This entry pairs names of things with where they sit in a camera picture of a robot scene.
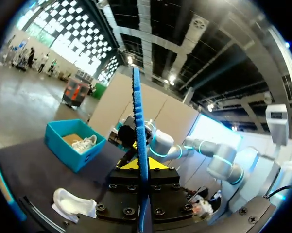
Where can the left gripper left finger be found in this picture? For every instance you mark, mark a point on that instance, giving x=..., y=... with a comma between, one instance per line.
x=121, y=194

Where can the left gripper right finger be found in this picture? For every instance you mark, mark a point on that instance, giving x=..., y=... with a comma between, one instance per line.
x=167, y=194

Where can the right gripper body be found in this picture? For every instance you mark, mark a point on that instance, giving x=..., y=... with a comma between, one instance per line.
x=126, y=136

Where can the blue and black insole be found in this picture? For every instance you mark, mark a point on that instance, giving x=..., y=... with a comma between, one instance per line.
x=141, y=136

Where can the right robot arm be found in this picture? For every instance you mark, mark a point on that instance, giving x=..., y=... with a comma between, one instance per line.
x=221, y=160

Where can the white shoe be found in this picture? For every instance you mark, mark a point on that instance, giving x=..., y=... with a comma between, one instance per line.
x=83, y=144
x=74, y=204

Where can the brown cardboard sheet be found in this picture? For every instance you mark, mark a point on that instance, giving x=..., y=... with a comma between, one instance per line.
x=72, y=138

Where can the teal box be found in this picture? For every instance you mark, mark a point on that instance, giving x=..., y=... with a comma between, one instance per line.
x=0, y=179
x=63, y=148

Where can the person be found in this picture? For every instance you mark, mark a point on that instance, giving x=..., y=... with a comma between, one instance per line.
x=42, y=63
x=52, y=67
x=31, y=57

